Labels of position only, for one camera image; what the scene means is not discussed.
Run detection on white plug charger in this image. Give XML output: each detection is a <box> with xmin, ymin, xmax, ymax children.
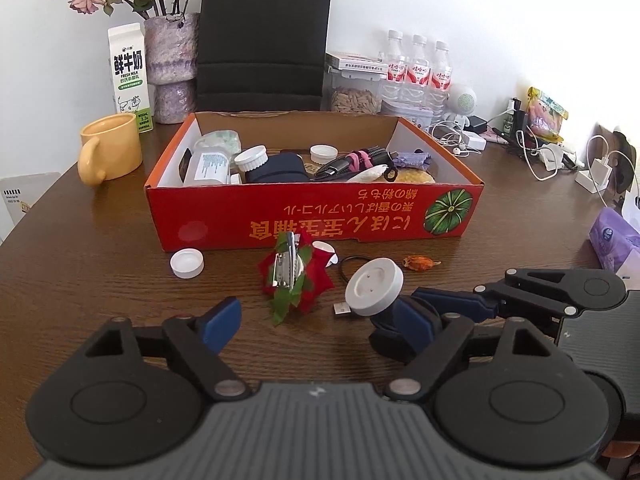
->
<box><xmin>575</xmin><ymin>135</ymin><xmax>623</xmax><ymax>195</ymax></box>

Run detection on red fabric flower clip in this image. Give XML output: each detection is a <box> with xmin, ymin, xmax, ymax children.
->
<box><xmin>257</xmin><ymin>231</ymin><xmax>336</xmax><ymax>325</ymax></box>

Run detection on white earphones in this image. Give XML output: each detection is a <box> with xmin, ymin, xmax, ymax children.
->
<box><xmin>429</xmin><ymin>120</ymin><xmax>473</xmax><ymax>156</ymax></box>

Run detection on navy blue pouch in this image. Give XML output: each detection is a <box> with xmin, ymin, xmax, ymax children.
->
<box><xmin>245</xmin><ymin>152</ymin><xmax>308</xmax><ymax>184</ymax></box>

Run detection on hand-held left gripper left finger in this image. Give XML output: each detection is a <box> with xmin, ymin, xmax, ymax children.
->
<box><xmin>85</xmin><ymin>296</ymin><xmax>251</xmax><ymax>401</ymax></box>

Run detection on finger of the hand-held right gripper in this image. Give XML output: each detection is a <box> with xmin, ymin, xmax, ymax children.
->
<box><xmin>412</xmin><ymin>267</ymin><xmax>588</xmax><ymax>322</ymax></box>
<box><xmin>369</xmin><ymin>311</ymin><xmax>417</xmax><ymax>364</ymax></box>

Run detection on flat white printed box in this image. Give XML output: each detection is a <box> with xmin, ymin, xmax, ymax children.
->
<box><xmin>325</xmin><ymin>51</ymin><xmax>388</xmax><ymax>73</ymax></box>

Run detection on clear plastic bag bundle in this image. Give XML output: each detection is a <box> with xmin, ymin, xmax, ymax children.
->
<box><xmin>200</xmin><ymin>129</ymin><xmax>242</xmax><ymax>153</ymax></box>

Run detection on yellow mug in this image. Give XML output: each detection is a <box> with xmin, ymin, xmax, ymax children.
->
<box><xmin>77</xmin><ymin>113</ymin><xmax>144</xmax><ymax>187</ymax></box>

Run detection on clear cotton swab box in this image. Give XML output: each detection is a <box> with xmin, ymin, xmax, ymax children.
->
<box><xmin>178</xmin><ymin>147</ymin><xmax>233</xmax><ymax>187</ymax></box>

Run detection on white cloth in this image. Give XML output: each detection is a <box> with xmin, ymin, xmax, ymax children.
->
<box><xmin>345</xmin><ymin>165</ymin><xmax>391</xmax><ymax>183</ymax></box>

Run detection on clear seed container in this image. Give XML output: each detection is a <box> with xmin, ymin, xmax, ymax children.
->
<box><xmin>325</xmin><ymin>67</ymin><xmax>383</xmax><ymax>115</ymax></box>

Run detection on thin black cable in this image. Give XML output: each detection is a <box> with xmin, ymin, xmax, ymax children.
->
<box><xmin>332</xmin><ymin>256</ymin><xmax>373</xmax><ymax>317</ymax></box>

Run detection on purple mottled vase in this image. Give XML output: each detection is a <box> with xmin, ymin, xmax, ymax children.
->
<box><xmin>144</xmin><ymin>12</ymin><xmax>200</xmax><ymax>125</ymax></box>

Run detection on yellow pink snack packet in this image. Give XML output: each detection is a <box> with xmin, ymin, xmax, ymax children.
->
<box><xmin>526</xmin><ymin>87</ymin><xmax>569</xmax><ymax>143</ymax></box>

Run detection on floral tin box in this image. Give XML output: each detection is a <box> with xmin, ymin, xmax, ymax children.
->
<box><xmin>395</xmin><ymin>100</ymin><xmax>437</xmax><ymax>129</ymax></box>

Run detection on white leaning board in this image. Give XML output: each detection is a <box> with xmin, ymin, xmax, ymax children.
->
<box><xmin>0</xmin><ymin>172</ymin><xmax>62</xmax><ymax>243</ymax></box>

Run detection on white yellow plush toy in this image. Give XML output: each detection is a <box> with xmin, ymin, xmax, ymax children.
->
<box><xmin>380</xmin><ymin>167</ymin><xmax>436</xmax><ymax>184</ymax></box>

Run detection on purple tissue pack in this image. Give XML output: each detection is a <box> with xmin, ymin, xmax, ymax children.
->
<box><xmin>588</xmin><ymin>207</ymin><xmax>640</xmax><ymax>291</ymax></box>

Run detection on black paper bag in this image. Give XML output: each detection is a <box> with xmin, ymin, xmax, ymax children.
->
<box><xmin>196</xmin><ymin>0</ymin><xmax>334</xmax><ymax>112</ymax></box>

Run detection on small white cap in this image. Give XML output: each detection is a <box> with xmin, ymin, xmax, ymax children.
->
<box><xmin>312</xmin><ymin>241</ymin><xmax>337</xmax><ymax>267</ymax></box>

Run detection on orange dried petal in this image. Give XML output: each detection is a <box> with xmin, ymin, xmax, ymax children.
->
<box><xmin>403</xmin><ymin>255</ymin><xmax>442</xmax><ymax>272</ymax></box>

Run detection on white green milk carton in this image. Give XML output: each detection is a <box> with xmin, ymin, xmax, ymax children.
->
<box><xmin>107</xmin><ymin>23</ymin><xmax>155</xmax><ymax>135</ymax></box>

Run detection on black braided cable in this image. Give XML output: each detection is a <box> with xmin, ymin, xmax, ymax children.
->
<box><xmin>312</xmin><ymin>144</ymin><xmax>393</xmax><ymax>182</ymax></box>

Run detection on brown board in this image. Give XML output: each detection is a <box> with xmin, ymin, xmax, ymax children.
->
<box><xmin>597</xmin><ymin>121</ymin><xmax>638</xmax><ymax>196</ymax></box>

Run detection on red cardboard box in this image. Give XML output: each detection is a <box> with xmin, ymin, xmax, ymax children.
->
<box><xmin>145</xmin><ymin>110</ymin><xmax>485</xmax><ymax>253</ymax></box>

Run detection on purple cloth bag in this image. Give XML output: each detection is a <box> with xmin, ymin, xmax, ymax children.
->
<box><xmin>391</xmin><ymin>149</ymin><xmax>432</xmax><ymax>170</ymax></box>

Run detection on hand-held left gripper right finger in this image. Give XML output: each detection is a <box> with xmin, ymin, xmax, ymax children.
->
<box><xmin>385</xmin><ymin>299</ymin><xmax>563</xmax><ymax>402</ymax></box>

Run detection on white adapter with cable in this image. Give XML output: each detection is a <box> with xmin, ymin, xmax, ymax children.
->
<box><xmin>525</xmin><ymin>132</ymin><xmax>576</xmax><ymax>182</ymax></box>

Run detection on black stand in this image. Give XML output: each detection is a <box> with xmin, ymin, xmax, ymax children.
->
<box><xmin>512</xmin><ymin>97</ymin><xmax>533</xmax><ymax>153</ymax></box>

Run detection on white round puck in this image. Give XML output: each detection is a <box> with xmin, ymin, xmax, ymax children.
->
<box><xmin>345</xmin><ymin>258</ymin><xmax>404</xmax><ymax>317</ymax></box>

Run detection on white robot speaker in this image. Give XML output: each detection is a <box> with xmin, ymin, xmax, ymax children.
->
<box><xmin>445</xmin><ymin>82</ymin><xmax>478</xmax><ymax>128</ymax></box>

